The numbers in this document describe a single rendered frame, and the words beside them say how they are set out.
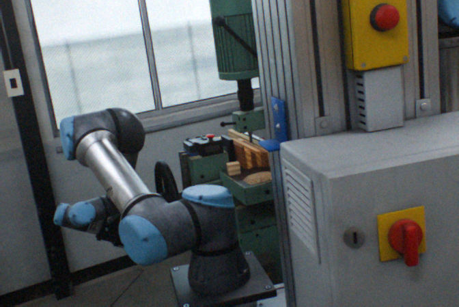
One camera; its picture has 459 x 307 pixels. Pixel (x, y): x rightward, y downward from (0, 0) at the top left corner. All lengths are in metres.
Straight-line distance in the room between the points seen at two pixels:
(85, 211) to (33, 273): 1.53
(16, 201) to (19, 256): 0.30
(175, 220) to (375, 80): 0.55
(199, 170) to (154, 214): 0.70
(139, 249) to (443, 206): 0.66
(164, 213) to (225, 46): 0.85
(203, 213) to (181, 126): 2.10
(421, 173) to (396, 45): 0.23
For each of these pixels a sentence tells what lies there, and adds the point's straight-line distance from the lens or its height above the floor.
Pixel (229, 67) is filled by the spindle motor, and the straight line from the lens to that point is 1.94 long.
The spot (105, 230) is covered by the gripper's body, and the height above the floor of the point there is 0.76.
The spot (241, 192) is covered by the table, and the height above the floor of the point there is 0.88.
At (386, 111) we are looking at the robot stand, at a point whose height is 1.26.
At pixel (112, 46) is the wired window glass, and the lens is 3.25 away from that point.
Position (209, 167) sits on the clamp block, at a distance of 1.93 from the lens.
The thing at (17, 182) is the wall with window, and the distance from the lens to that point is 3.17.
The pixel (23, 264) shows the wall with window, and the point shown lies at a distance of 3.30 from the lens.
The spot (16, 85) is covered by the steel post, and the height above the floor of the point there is 1.19.
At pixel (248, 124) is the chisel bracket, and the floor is 1.03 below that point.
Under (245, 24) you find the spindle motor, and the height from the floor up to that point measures 1.38.
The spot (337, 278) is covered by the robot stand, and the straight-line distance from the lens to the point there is 0.79.
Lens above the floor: 1.46
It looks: 14 degrees down
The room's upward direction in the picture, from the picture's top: 8 degrees counter-clockwise
